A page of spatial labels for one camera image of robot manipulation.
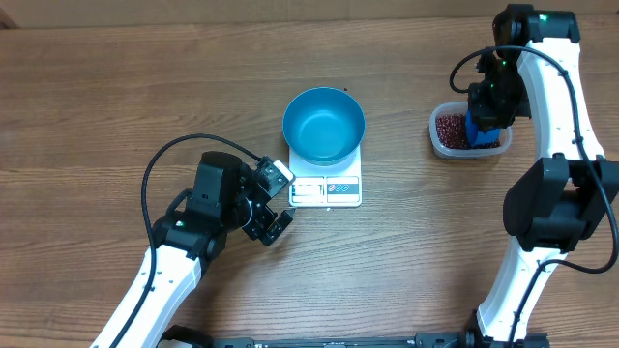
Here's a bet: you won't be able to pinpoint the blue plastic measuring scoop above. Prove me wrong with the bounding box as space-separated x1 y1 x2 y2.
465 110 501 148

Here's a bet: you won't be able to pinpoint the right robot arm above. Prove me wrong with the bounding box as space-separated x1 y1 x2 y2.
466 4 618 347

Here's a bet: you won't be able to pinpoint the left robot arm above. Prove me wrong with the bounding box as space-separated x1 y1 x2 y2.
93 152 294 348

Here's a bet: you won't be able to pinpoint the white digital kitchen scale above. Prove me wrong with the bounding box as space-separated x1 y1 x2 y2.
288 147 363 208

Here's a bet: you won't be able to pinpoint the teal round bowl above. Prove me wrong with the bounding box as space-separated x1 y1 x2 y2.
282 87 367 165

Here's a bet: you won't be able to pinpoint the clear plastic food container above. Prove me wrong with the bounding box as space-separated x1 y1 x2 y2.
428 101 513 160

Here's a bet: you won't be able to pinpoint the red adzuki beans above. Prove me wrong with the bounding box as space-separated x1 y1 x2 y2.
435 114 475 150

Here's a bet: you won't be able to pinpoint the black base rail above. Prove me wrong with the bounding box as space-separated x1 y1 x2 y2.
156 325 550 348

